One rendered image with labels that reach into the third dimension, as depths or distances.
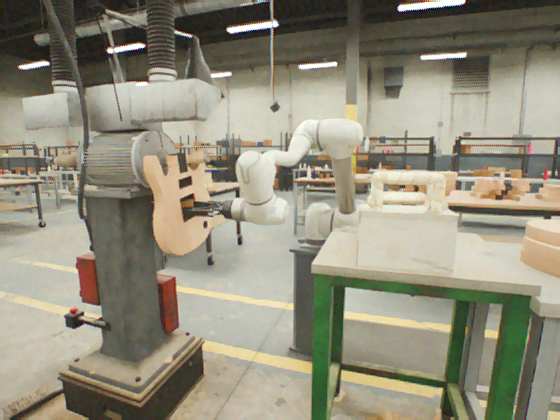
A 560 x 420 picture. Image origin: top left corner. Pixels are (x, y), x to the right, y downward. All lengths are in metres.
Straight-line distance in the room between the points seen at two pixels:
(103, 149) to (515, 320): 1.57
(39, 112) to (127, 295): 0.92
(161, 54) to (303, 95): 11.51
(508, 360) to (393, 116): 11.39
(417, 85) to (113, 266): 11.78
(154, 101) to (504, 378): 1.44
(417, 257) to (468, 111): 11.73
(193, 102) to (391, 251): 0.81
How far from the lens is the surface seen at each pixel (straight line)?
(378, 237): 0.92
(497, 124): 12.79
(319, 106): 12.46
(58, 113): 1.63
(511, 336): 1.08
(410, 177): 0.91
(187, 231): 1.27
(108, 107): 1.51
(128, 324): 1.64
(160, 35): 1.31
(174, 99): 1.18
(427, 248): 0.94
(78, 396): 1.90
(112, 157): 1.43
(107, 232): 1.54
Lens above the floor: 1.25
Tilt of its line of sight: 9 degrees down
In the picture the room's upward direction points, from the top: straight up
